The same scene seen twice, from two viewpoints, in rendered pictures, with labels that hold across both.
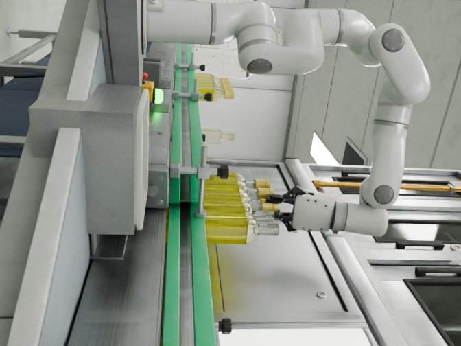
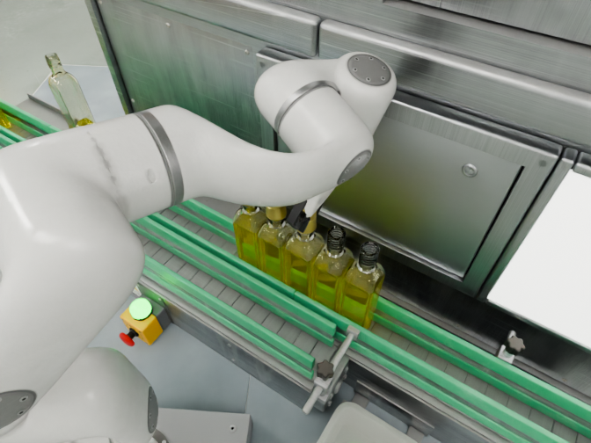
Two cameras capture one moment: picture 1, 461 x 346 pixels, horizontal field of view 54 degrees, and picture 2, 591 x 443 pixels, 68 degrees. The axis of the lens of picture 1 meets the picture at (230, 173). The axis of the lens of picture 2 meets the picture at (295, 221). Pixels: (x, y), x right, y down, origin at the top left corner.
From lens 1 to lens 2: 1.12 m
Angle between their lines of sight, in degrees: 63
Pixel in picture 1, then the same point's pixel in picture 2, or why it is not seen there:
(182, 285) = (480, 412)
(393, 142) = (231, 186)
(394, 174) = (319, 177)
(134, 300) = not seen: outside the picture
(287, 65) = (138, 403)
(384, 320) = (569, 118)
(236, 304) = (452, 262)
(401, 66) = (62, 354)
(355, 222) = not seen: hidden behind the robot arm
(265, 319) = (492, 259)
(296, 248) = not seen: hidden behind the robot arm
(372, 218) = (368, 120)
